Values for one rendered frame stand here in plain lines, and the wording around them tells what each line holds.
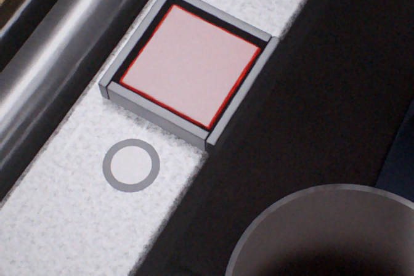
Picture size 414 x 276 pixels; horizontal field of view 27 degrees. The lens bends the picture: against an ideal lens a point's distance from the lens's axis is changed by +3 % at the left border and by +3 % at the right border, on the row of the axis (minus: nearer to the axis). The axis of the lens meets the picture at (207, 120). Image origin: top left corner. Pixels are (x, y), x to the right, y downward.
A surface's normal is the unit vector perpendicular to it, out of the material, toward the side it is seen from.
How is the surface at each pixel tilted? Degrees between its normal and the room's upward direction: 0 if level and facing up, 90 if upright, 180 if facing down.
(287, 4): 0
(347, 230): 87
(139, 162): 0
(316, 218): 87
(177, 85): 0
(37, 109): 49
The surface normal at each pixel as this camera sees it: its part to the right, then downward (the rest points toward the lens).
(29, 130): 0.73, 0.17
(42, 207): -0.02, -0.41
